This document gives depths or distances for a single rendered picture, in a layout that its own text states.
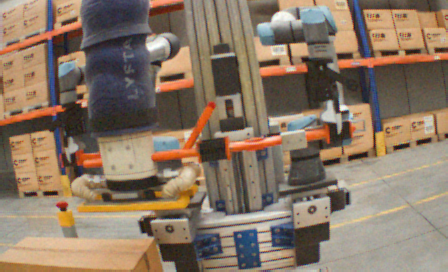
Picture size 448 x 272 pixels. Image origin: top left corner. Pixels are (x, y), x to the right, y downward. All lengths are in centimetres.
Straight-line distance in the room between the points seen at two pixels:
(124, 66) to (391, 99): 895
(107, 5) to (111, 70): 20
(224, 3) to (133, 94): 80
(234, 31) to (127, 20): 75
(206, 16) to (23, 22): 778
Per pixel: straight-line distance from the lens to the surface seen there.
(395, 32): 905
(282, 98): 996
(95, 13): 156
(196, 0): 223
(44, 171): 962
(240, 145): 156
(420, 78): 1049
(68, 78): 193
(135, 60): 155
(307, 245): 199
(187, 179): 150
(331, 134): 156
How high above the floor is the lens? 141
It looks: 3 degrees down
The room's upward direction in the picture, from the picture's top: 8 degrees counter-clockwise
